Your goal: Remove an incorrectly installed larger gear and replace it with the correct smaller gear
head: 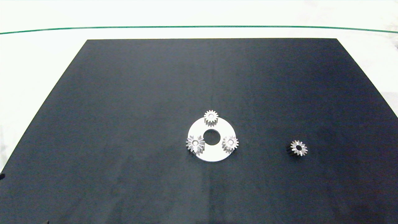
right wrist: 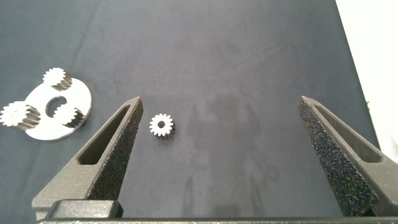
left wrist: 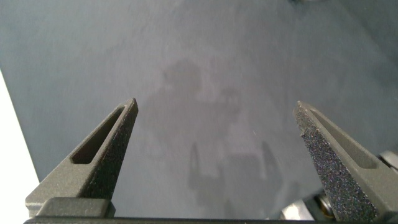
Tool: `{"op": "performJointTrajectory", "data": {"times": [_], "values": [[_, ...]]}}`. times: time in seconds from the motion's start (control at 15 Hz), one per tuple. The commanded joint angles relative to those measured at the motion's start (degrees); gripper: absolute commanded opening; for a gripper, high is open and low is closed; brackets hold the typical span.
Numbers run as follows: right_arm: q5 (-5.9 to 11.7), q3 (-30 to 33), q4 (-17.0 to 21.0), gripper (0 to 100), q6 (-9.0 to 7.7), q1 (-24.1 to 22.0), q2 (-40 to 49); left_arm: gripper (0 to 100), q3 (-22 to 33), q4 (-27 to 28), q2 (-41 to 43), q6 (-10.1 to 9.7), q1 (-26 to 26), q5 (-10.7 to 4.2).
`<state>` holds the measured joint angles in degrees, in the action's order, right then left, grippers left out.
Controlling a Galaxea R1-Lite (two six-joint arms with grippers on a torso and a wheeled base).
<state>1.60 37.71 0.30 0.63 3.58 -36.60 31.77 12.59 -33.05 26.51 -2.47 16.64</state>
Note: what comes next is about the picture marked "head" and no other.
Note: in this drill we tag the large steel gear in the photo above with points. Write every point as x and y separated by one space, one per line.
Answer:
199 145

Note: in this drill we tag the small steel gear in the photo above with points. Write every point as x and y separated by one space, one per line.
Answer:
303 150
234 144
207 117

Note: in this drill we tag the round white pin plate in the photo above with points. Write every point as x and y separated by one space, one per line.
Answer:
214 153

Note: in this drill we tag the dark table mat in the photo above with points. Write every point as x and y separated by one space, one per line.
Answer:
124 109

